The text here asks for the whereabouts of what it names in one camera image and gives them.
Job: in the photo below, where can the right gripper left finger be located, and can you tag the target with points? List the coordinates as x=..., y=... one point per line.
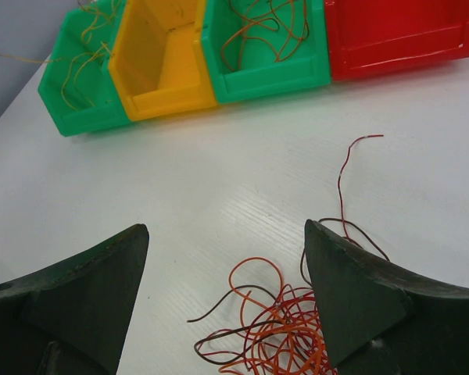
x=72, y=317

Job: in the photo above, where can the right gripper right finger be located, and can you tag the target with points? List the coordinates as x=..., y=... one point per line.
x=379, y=318

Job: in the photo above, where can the leftmost green bin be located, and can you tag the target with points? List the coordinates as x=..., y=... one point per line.
x=76, y=86

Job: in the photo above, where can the green bin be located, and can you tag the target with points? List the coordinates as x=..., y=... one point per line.
x=76, y=86
x=255, y=49

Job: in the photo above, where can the yellow bin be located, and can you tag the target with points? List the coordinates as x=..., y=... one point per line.
x=158, y=66

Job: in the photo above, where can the red bin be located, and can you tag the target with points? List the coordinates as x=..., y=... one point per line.
x=369, y=38

